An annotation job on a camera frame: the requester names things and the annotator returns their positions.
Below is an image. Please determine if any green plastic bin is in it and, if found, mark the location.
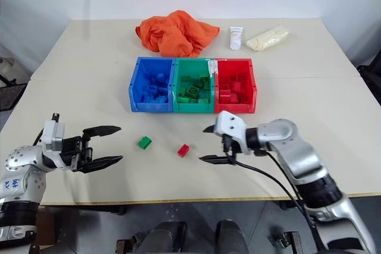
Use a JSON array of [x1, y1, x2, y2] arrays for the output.
[[172, 57, 217, 114]]

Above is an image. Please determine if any clear bag of pale filling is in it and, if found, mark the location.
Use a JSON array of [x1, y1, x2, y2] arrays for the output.
[[244, 25, 291, 53]]

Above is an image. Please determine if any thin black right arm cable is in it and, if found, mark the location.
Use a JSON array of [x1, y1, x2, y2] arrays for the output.
[[254, 149, 305, 207]]

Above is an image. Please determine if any crumpled orange cloth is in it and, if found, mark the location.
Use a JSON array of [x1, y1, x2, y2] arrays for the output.
[[135, 10, 221, 58]]

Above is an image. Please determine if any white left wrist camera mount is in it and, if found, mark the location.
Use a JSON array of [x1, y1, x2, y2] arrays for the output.
[[39, 118, 66, 156]]

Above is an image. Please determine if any dark rounded shape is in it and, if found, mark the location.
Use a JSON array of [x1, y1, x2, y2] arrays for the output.
[[215, 219, 250, 254], [148, 221, 188, 254]]

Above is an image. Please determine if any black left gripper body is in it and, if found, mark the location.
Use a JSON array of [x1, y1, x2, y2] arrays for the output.
[[59, 135, 94, 174]]

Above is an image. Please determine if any black mesh object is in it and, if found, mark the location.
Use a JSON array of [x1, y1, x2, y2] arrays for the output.
[[0, 82, 28, 112]]

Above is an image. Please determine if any white cream tube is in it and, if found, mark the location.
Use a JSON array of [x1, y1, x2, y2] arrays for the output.
[[229, 26, 245, 51]]

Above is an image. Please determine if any loose red toy block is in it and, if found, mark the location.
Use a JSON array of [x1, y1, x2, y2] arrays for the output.
[[177, 143, 191, 158]]

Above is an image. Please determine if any white rounded object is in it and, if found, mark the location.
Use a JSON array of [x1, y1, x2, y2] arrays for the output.
[[0, 57, 15, 74]]

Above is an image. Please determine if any loose green toy block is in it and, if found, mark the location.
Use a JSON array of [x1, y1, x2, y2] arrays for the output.
[[137, 135, 153, 150]]

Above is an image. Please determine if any white torn label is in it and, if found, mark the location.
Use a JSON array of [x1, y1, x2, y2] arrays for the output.
[[206, 59, 220, 77]]

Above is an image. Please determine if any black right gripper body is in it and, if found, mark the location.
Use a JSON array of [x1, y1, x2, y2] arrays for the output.
[[220, 134, 243, 161]]

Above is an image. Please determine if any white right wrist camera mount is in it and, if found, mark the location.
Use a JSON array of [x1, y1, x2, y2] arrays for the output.
[[214, 110, 249, 154]]

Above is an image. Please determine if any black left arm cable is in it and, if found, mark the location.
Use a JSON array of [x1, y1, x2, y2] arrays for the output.
[[32, 128, 46, 148]]

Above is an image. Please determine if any black metal bracket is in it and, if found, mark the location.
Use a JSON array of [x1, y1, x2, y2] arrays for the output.
[[268, 230, 301, 254], [115, 231, 150, 254]]

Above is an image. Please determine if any blue plastic bin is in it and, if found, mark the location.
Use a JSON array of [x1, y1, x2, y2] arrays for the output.
[[128, 56, 177, 113]]

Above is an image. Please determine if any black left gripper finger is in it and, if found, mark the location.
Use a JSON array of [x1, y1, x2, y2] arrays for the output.
[[82, 125, 123, 142], [77, 155, 124, 174]]

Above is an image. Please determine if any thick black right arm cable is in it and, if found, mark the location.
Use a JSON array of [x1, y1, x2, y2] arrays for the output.
[[226, 146, 326, 251]]

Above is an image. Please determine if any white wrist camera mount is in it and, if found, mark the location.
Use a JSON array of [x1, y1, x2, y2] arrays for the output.
[[39, 118, 66, 156], [214, 110, 249, 154]]

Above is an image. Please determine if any large green toy block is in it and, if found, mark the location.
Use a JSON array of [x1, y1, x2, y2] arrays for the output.
[[186, 85, 201, 99]]

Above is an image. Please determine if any black chair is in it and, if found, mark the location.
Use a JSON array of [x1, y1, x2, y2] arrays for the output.
[[356, 54, 381, 105]]

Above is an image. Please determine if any red plastic bin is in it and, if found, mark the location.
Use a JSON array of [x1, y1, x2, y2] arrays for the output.
[[213, 58, 258, 114]]

